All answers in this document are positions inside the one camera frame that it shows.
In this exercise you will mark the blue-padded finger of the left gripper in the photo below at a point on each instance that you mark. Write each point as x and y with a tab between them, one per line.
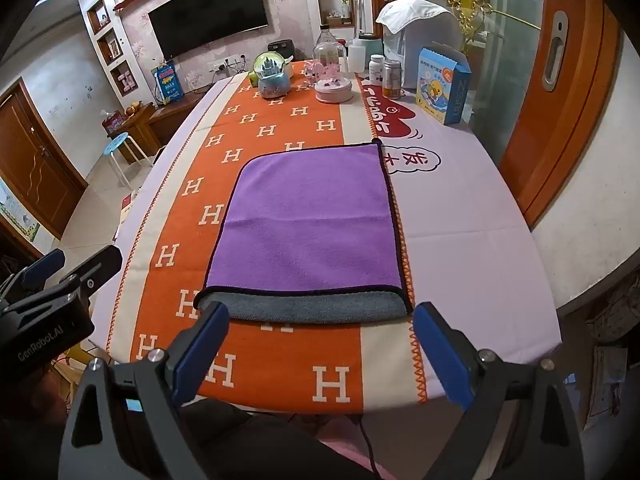
31	279

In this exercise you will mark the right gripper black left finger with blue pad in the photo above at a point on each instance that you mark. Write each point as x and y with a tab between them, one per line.
125	423

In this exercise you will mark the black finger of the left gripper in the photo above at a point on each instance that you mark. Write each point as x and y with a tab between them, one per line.
97	270

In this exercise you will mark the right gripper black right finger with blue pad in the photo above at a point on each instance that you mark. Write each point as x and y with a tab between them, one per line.
543	439

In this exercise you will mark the purple grey microfibre towel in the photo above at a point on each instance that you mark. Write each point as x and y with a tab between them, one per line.
310	237

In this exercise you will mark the brown wooden door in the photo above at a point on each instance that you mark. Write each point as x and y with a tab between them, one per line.
33	164

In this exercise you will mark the pink cartoon print table cloth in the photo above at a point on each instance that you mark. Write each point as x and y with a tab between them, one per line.
469	249

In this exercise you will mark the brown wooden tv cabinet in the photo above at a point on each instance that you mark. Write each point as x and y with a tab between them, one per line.
152	128

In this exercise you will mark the blue poster board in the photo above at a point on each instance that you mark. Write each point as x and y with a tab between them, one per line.
167	83

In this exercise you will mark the blue castle snow globe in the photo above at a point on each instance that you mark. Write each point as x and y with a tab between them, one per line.
271	70

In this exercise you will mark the pink glass dome ornament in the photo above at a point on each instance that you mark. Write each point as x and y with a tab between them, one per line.
333	85

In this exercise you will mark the blue duck print box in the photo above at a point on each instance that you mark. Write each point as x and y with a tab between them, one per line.
444	77

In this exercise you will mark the clear glass bottle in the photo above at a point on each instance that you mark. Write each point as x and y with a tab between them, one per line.
325	36

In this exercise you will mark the amber jar silver lid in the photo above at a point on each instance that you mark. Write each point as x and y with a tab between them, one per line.
392	79

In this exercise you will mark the white plastic bottle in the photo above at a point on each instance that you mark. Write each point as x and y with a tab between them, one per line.
356	56

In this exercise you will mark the white pill bottle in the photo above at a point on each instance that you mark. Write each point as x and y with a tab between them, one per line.
376	69

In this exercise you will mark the white cloth on appliance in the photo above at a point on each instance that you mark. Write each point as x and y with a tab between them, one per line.
398	14

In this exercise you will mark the gold ornament on glass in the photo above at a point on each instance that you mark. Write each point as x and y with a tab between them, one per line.
471	17

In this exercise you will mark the black wall television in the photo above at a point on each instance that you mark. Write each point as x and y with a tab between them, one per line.
183	25

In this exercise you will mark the orange sliding door frame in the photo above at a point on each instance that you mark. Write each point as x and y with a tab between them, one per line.
573	71

